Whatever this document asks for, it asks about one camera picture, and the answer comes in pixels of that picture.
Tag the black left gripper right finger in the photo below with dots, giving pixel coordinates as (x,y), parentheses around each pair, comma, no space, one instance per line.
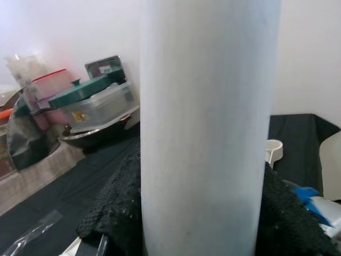
(282,226)

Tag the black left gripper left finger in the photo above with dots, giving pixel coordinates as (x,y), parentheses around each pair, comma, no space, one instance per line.
(120,208)

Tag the white plastic table leg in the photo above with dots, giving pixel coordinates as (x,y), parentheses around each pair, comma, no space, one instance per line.
(207,120)

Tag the black table cloth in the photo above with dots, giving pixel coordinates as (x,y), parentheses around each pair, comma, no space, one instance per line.
(80,181)

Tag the black wok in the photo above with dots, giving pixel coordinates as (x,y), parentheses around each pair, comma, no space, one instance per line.
(88,142)

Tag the white plastic table top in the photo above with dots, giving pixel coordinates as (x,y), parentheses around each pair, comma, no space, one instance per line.
(274,149)

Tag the beige stone ledge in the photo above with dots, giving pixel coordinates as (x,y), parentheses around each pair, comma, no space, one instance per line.
(40,176)

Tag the clear plastic storage box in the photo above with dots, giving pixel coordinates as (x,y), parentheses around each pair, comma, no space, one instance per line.
(106,109)

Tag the pink plastic container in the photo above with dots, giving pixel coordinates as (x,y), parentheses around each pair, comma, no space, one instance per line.
(50,117)

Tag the green pot lid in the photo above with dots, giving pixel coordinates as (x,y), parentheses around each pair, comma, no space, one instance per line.
(80,94)

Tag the red lid plastic container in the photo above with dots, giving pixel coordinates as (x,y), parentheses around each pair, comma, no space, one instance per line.
(50,82)

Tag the steel tray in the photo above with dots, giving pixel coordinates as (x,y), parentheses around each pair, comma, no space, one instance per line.
(106,65)

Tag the clear plastic container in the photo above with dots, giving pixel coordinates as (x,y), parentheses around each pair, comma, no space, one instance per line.
(21,69)

